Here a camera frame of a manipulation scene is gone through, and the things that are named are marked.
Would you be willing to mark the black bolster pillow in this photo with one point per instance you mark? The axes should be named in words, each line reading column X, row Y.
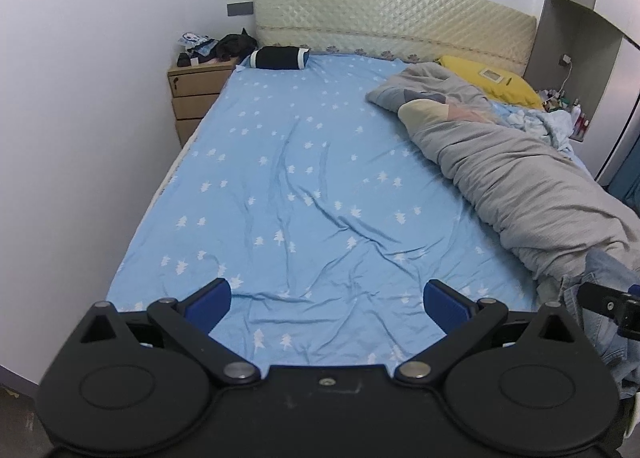
column 277, row 57

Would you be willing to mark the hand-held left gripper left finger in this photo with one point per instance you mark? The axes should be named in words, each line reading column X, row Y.
column 210, row 305

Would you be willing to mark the row of small bottles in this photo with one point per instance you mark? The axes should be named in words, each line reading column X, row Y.
column 577, row 117

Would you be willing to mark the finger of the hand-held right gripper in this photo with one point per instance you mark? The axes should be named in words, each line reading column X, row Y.
column 602, row 299

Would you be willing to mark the grey wall plate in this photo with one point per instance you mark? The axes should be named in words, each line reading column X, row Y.
column 240, row 9

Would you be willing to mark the blue and white printed packets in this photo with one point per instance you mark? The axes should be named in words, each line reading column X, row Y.
column 195, row 42

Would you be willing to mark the light blue blanket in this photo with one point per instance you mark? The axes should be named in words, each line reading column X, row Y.
column 550, row 125

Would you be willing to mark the grey quilt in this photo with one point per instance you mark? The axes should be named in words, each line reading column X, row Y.
column 525, row 177

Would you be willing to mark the wooden nightstand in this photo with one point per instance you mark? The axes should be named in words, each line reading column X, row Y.
column 195, row 97

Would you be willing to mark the blue denim jeans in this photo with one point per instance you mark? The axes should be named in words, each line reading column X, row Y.
column 605, row 338

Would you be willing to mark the yellow pillow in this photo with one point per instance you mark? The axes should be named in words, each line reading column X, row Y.
column 520, row 87

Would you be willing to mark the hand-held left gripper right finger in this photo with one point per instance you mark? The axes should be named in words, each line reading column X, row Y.
column 445, row 305

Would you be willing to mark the black cloth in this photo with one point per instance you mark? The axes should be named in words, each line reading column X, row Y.
column 235, row 45

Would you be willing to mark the cream quilted headboard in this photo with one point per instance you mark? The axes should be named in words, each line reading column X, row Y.
column 390, row 17

